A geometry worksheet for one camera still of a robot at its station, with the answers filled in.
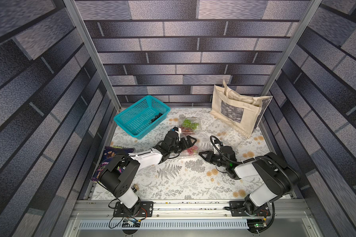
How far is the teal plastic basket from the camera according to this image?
3.52 feet

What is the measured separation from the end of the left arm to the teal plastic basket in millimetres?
310

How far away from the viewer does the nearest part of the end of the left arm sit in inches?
27.3
